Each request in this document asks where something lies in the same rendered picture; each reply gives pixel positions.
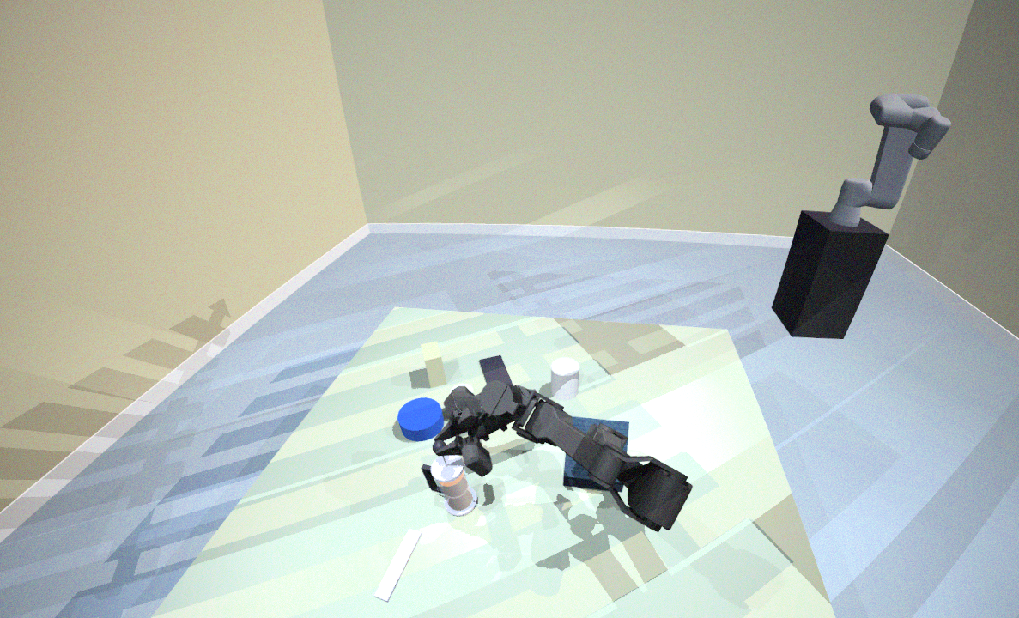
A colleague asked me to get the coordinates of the blue cylinder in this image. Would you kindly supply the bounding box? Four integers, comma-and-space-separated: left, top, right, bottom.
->
397, 397, 445, 441

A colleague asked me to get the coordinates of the french press coffee maker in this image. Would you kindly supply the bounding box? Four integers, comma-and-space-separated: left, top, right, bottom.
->
421, 456, 477, 516

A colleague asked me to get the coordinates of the cream rectangular block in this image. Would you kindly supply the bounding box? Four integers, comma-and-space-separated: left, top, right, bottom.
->
421, 342, 447, 389

